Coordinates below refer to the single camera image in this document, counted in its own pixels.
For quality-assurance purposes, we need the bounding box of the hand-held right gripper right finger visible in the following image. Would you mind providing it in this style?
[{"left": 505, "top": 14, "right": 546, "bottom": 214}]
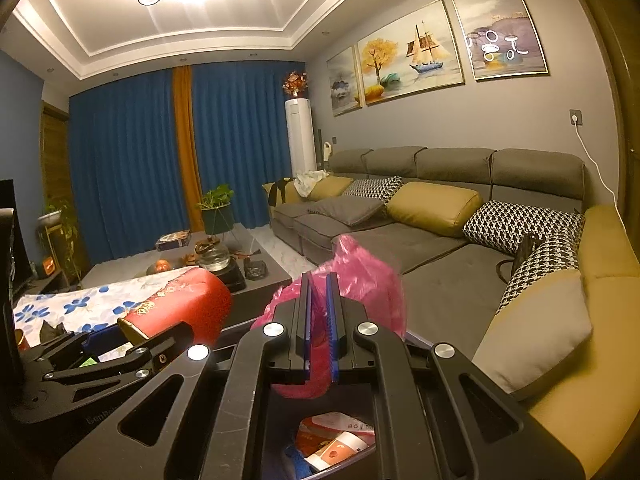
[{"left": 325, "top": 271, "right": 586, "bottom": 480}]

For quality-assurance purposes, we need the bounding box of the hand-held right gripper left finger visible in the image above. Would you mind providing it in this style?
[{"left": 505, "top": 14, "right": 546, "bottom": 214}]
[{"left": 52, "top": 272, "right": 316, "bottom": 480}]

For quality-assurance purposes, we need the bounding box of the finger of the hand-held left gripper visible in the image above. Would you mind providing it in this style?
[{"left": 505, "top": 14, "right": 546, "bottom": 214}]
[
  {"left": 42, "top": 321, "right": 202, "bottom": 385},
  {"left": 30, "top": 327, "right": 126, "bottom": 367}
]

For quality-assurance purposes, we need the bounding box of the black plastic bag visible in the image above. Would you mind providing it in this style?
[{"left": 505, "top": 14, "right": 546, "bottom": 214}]
[{"left": 40, "top": 320, "right": 68, "bottom": 348}]

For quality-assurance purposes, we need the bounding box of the large pink plastic bag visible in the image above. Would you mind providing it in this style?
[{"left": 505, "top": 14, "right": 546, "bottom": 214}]
[{"left": 252, "top": 234, "right": 406, "bottom": 400}]

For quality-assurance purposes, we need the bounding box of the grey plastic bin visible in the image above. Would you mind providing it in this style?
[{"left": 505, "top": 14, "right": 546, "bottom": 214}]
[{"left": 267, "top": 385, "right": 378, "bottom": 480}]

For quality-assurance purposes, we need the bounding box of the red wrapper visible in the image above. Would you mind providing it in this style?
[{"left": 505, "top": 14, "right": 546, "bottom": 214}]
[{"left": 297, "top": 411, "right": 376, "bottom": 441}]

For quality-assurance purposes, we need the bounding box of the blue foam net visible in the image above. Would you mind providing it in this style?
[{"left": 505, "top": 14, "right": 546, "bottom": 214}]
[{"left": 285, "top": 442, "right": 315, "bottom": 480}]

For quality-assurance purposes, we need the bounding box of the blue floral tablecloth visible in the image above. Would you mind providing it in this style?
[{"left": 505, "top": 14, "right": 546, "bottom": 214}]
[{"left": 12, "top": 267, "right": 201, "bottom": 351}]

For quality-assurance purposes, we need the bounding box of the grey television cabinet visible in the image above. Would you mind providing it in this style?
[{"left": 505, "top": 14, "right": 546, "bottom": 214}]
[{"left": 20, "top": 269, "right": 82, "bottom": 302}]

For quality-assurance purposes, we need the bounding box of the black kettle base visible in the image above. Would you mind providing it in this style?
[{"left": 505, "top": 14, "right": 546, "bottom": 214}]
[{"left": 217, "top": 265, "right": 248, "bottom": 292}]

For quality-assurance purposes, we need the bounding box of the grey coffee table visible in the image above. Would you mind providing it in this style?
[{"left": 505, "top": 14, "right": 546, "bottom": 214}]
[{"left": 80, "top": 227, "right": 293, "bottom": 318}]

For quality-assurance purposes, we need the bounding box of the black television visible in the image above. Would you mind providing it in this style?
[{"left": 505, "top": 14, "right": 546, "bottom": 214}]
[{"left": 0, "top": 178, "right": 33, "bottom": 296}]

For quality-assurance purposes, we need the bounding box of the glass kettle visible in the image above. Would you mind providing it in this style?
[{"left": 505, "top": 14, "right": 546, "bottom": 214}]
[{"left": 200, "top": 249, "right": 232, "bottom": 272}]

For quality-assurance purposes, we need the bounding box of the decorated flat box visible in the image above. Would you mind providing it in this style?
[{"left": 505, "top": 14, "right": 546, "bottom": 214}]
[{"left": 155, "top": 230, "right": 193, "bottom": 252}]

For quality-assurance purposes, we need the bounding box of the grey sofa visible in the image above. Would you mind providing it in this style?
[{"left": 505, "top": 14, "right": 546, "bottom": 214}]
[{"left": 262, "top": 146, "right": 588, "bottom": 346}]

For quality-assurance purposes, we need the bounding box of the small yellow cushion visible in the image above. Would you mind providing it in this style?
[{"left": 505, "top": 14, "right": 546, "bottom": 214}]
[{"left": 306, "top": 176, "right": 355, "bottom": 202}]

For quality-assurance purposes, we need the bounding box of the black cloth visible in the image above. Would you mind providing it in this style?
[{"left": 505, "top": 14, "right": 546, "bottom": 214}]
[{"left": 266, "top": 179, "right": 297, "bottom": 207}]

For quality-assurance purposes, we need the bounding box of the small houndstooth cushion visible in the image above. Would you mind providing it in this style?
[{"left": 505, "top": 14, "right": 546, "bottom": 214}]
[{"left": 344, "top": 175, "right": 405, "bottom": 202}]

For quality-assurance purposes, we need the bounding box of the white cloth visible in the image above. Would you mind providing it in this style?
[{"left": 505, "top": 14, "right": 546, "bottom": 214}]
[{"left": 294, "top": 170, "right": 329, "bottom": 197}]

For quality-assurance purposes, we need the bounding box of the potted plant dark pot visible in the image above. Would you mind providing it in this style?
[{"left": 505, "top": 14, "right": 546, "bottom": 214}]
[{"left": 196, "top": 184, "right": 237, "bottom": 237}]

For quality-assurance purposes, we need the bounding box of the large yellow cushion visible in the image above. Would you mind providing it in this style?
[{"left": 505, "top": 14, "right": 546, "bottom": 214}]
[{"left": 386, "top": 181, "right": 484, "bottom": 239}]

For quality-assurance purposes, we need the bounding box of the blue curtain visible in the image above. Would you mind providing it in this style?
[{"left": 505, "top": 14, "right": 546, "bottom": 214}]
[
  {"left": 191, "top": 62, "right": 293, "bottom": 231},
  {"left": 68, "top": 67, "right": 183, "bottom": 266}
]

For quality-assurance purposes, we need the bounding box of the white floor air conditioner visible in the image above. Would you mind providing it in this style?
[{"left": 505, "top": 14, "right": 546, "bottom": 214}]
[{"left": 285, "top": 99, "right": 317, "bottom": 173}]

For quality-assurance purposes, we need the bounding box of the wooden slatted panel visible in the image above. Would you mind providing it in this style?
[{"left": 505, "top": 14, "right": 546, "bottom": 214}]
[{"left": 40, "top": 101, "right": 69, "bottom": 211}]

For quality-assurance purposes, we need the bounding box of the orange curtain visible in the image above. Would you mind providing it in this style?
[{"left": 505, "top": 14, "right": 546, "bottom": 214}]
[{"left": 172, "top": 66, "right": 203, "bottom": 233}]

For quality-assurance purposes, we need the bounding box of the large houndstooth cushion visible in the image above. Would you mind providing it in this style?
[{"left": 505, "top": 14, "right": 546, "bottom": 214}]
[{"left": 462, "top": 200, "right": 586, "bottom": 256}]

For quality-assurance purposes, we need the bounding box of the houndstooth yellow grey cushion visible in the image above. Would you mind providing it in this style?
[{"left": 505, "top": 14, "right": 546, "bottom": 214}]
[{"left": 471, "top": 232, "right": 594, "bottom": 402}]

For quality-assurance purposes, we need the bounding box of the small framed landscape painting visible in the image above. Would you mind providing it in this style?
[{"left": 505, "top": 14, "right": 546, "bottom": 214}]
[{"left": 326, "top": 46, "right": 362, "bottom": 117}]

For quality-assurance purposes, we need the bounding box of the artificial flower decoration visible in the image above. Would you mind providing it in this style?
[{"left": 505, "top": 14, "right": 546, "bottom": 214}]
[{"left": 281, "top": 71, "right": 311, "bottom": 98}]

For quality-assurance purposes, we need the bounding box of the yellow sofa section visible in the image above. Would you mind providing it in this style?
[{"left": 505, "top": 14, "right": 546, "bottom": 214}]
[{"left": 522, "top": 204, "right": 640, "bottom": 480}]

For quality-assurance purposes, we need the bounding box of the wide framed sailboat painting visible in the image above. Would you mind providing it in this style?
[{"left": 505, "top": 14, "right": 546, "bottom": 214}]
[{"left": 356, "top": 0, "right": 465, "bottom": 107}]

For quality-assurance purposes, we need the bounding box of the framed purple sky painting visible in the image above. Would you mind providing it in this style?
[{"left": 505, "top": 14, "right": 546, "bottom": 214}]
[{"left": 450, "top": 0, "right": 550, "bottom": 81}]

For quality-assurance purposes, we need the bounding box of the wooden door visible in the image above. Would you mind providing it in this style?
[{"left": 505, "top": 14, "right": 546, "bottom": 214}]
[{"left": 564, "top": 0, "right": 640, "bottom": 221}]

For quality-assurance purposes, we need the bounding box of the white charging cable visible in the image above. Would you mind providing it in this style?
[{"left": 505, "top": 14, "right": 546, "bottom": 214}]
[{"left": 574, "top": 125, "right": 623, "bottom": 212}]

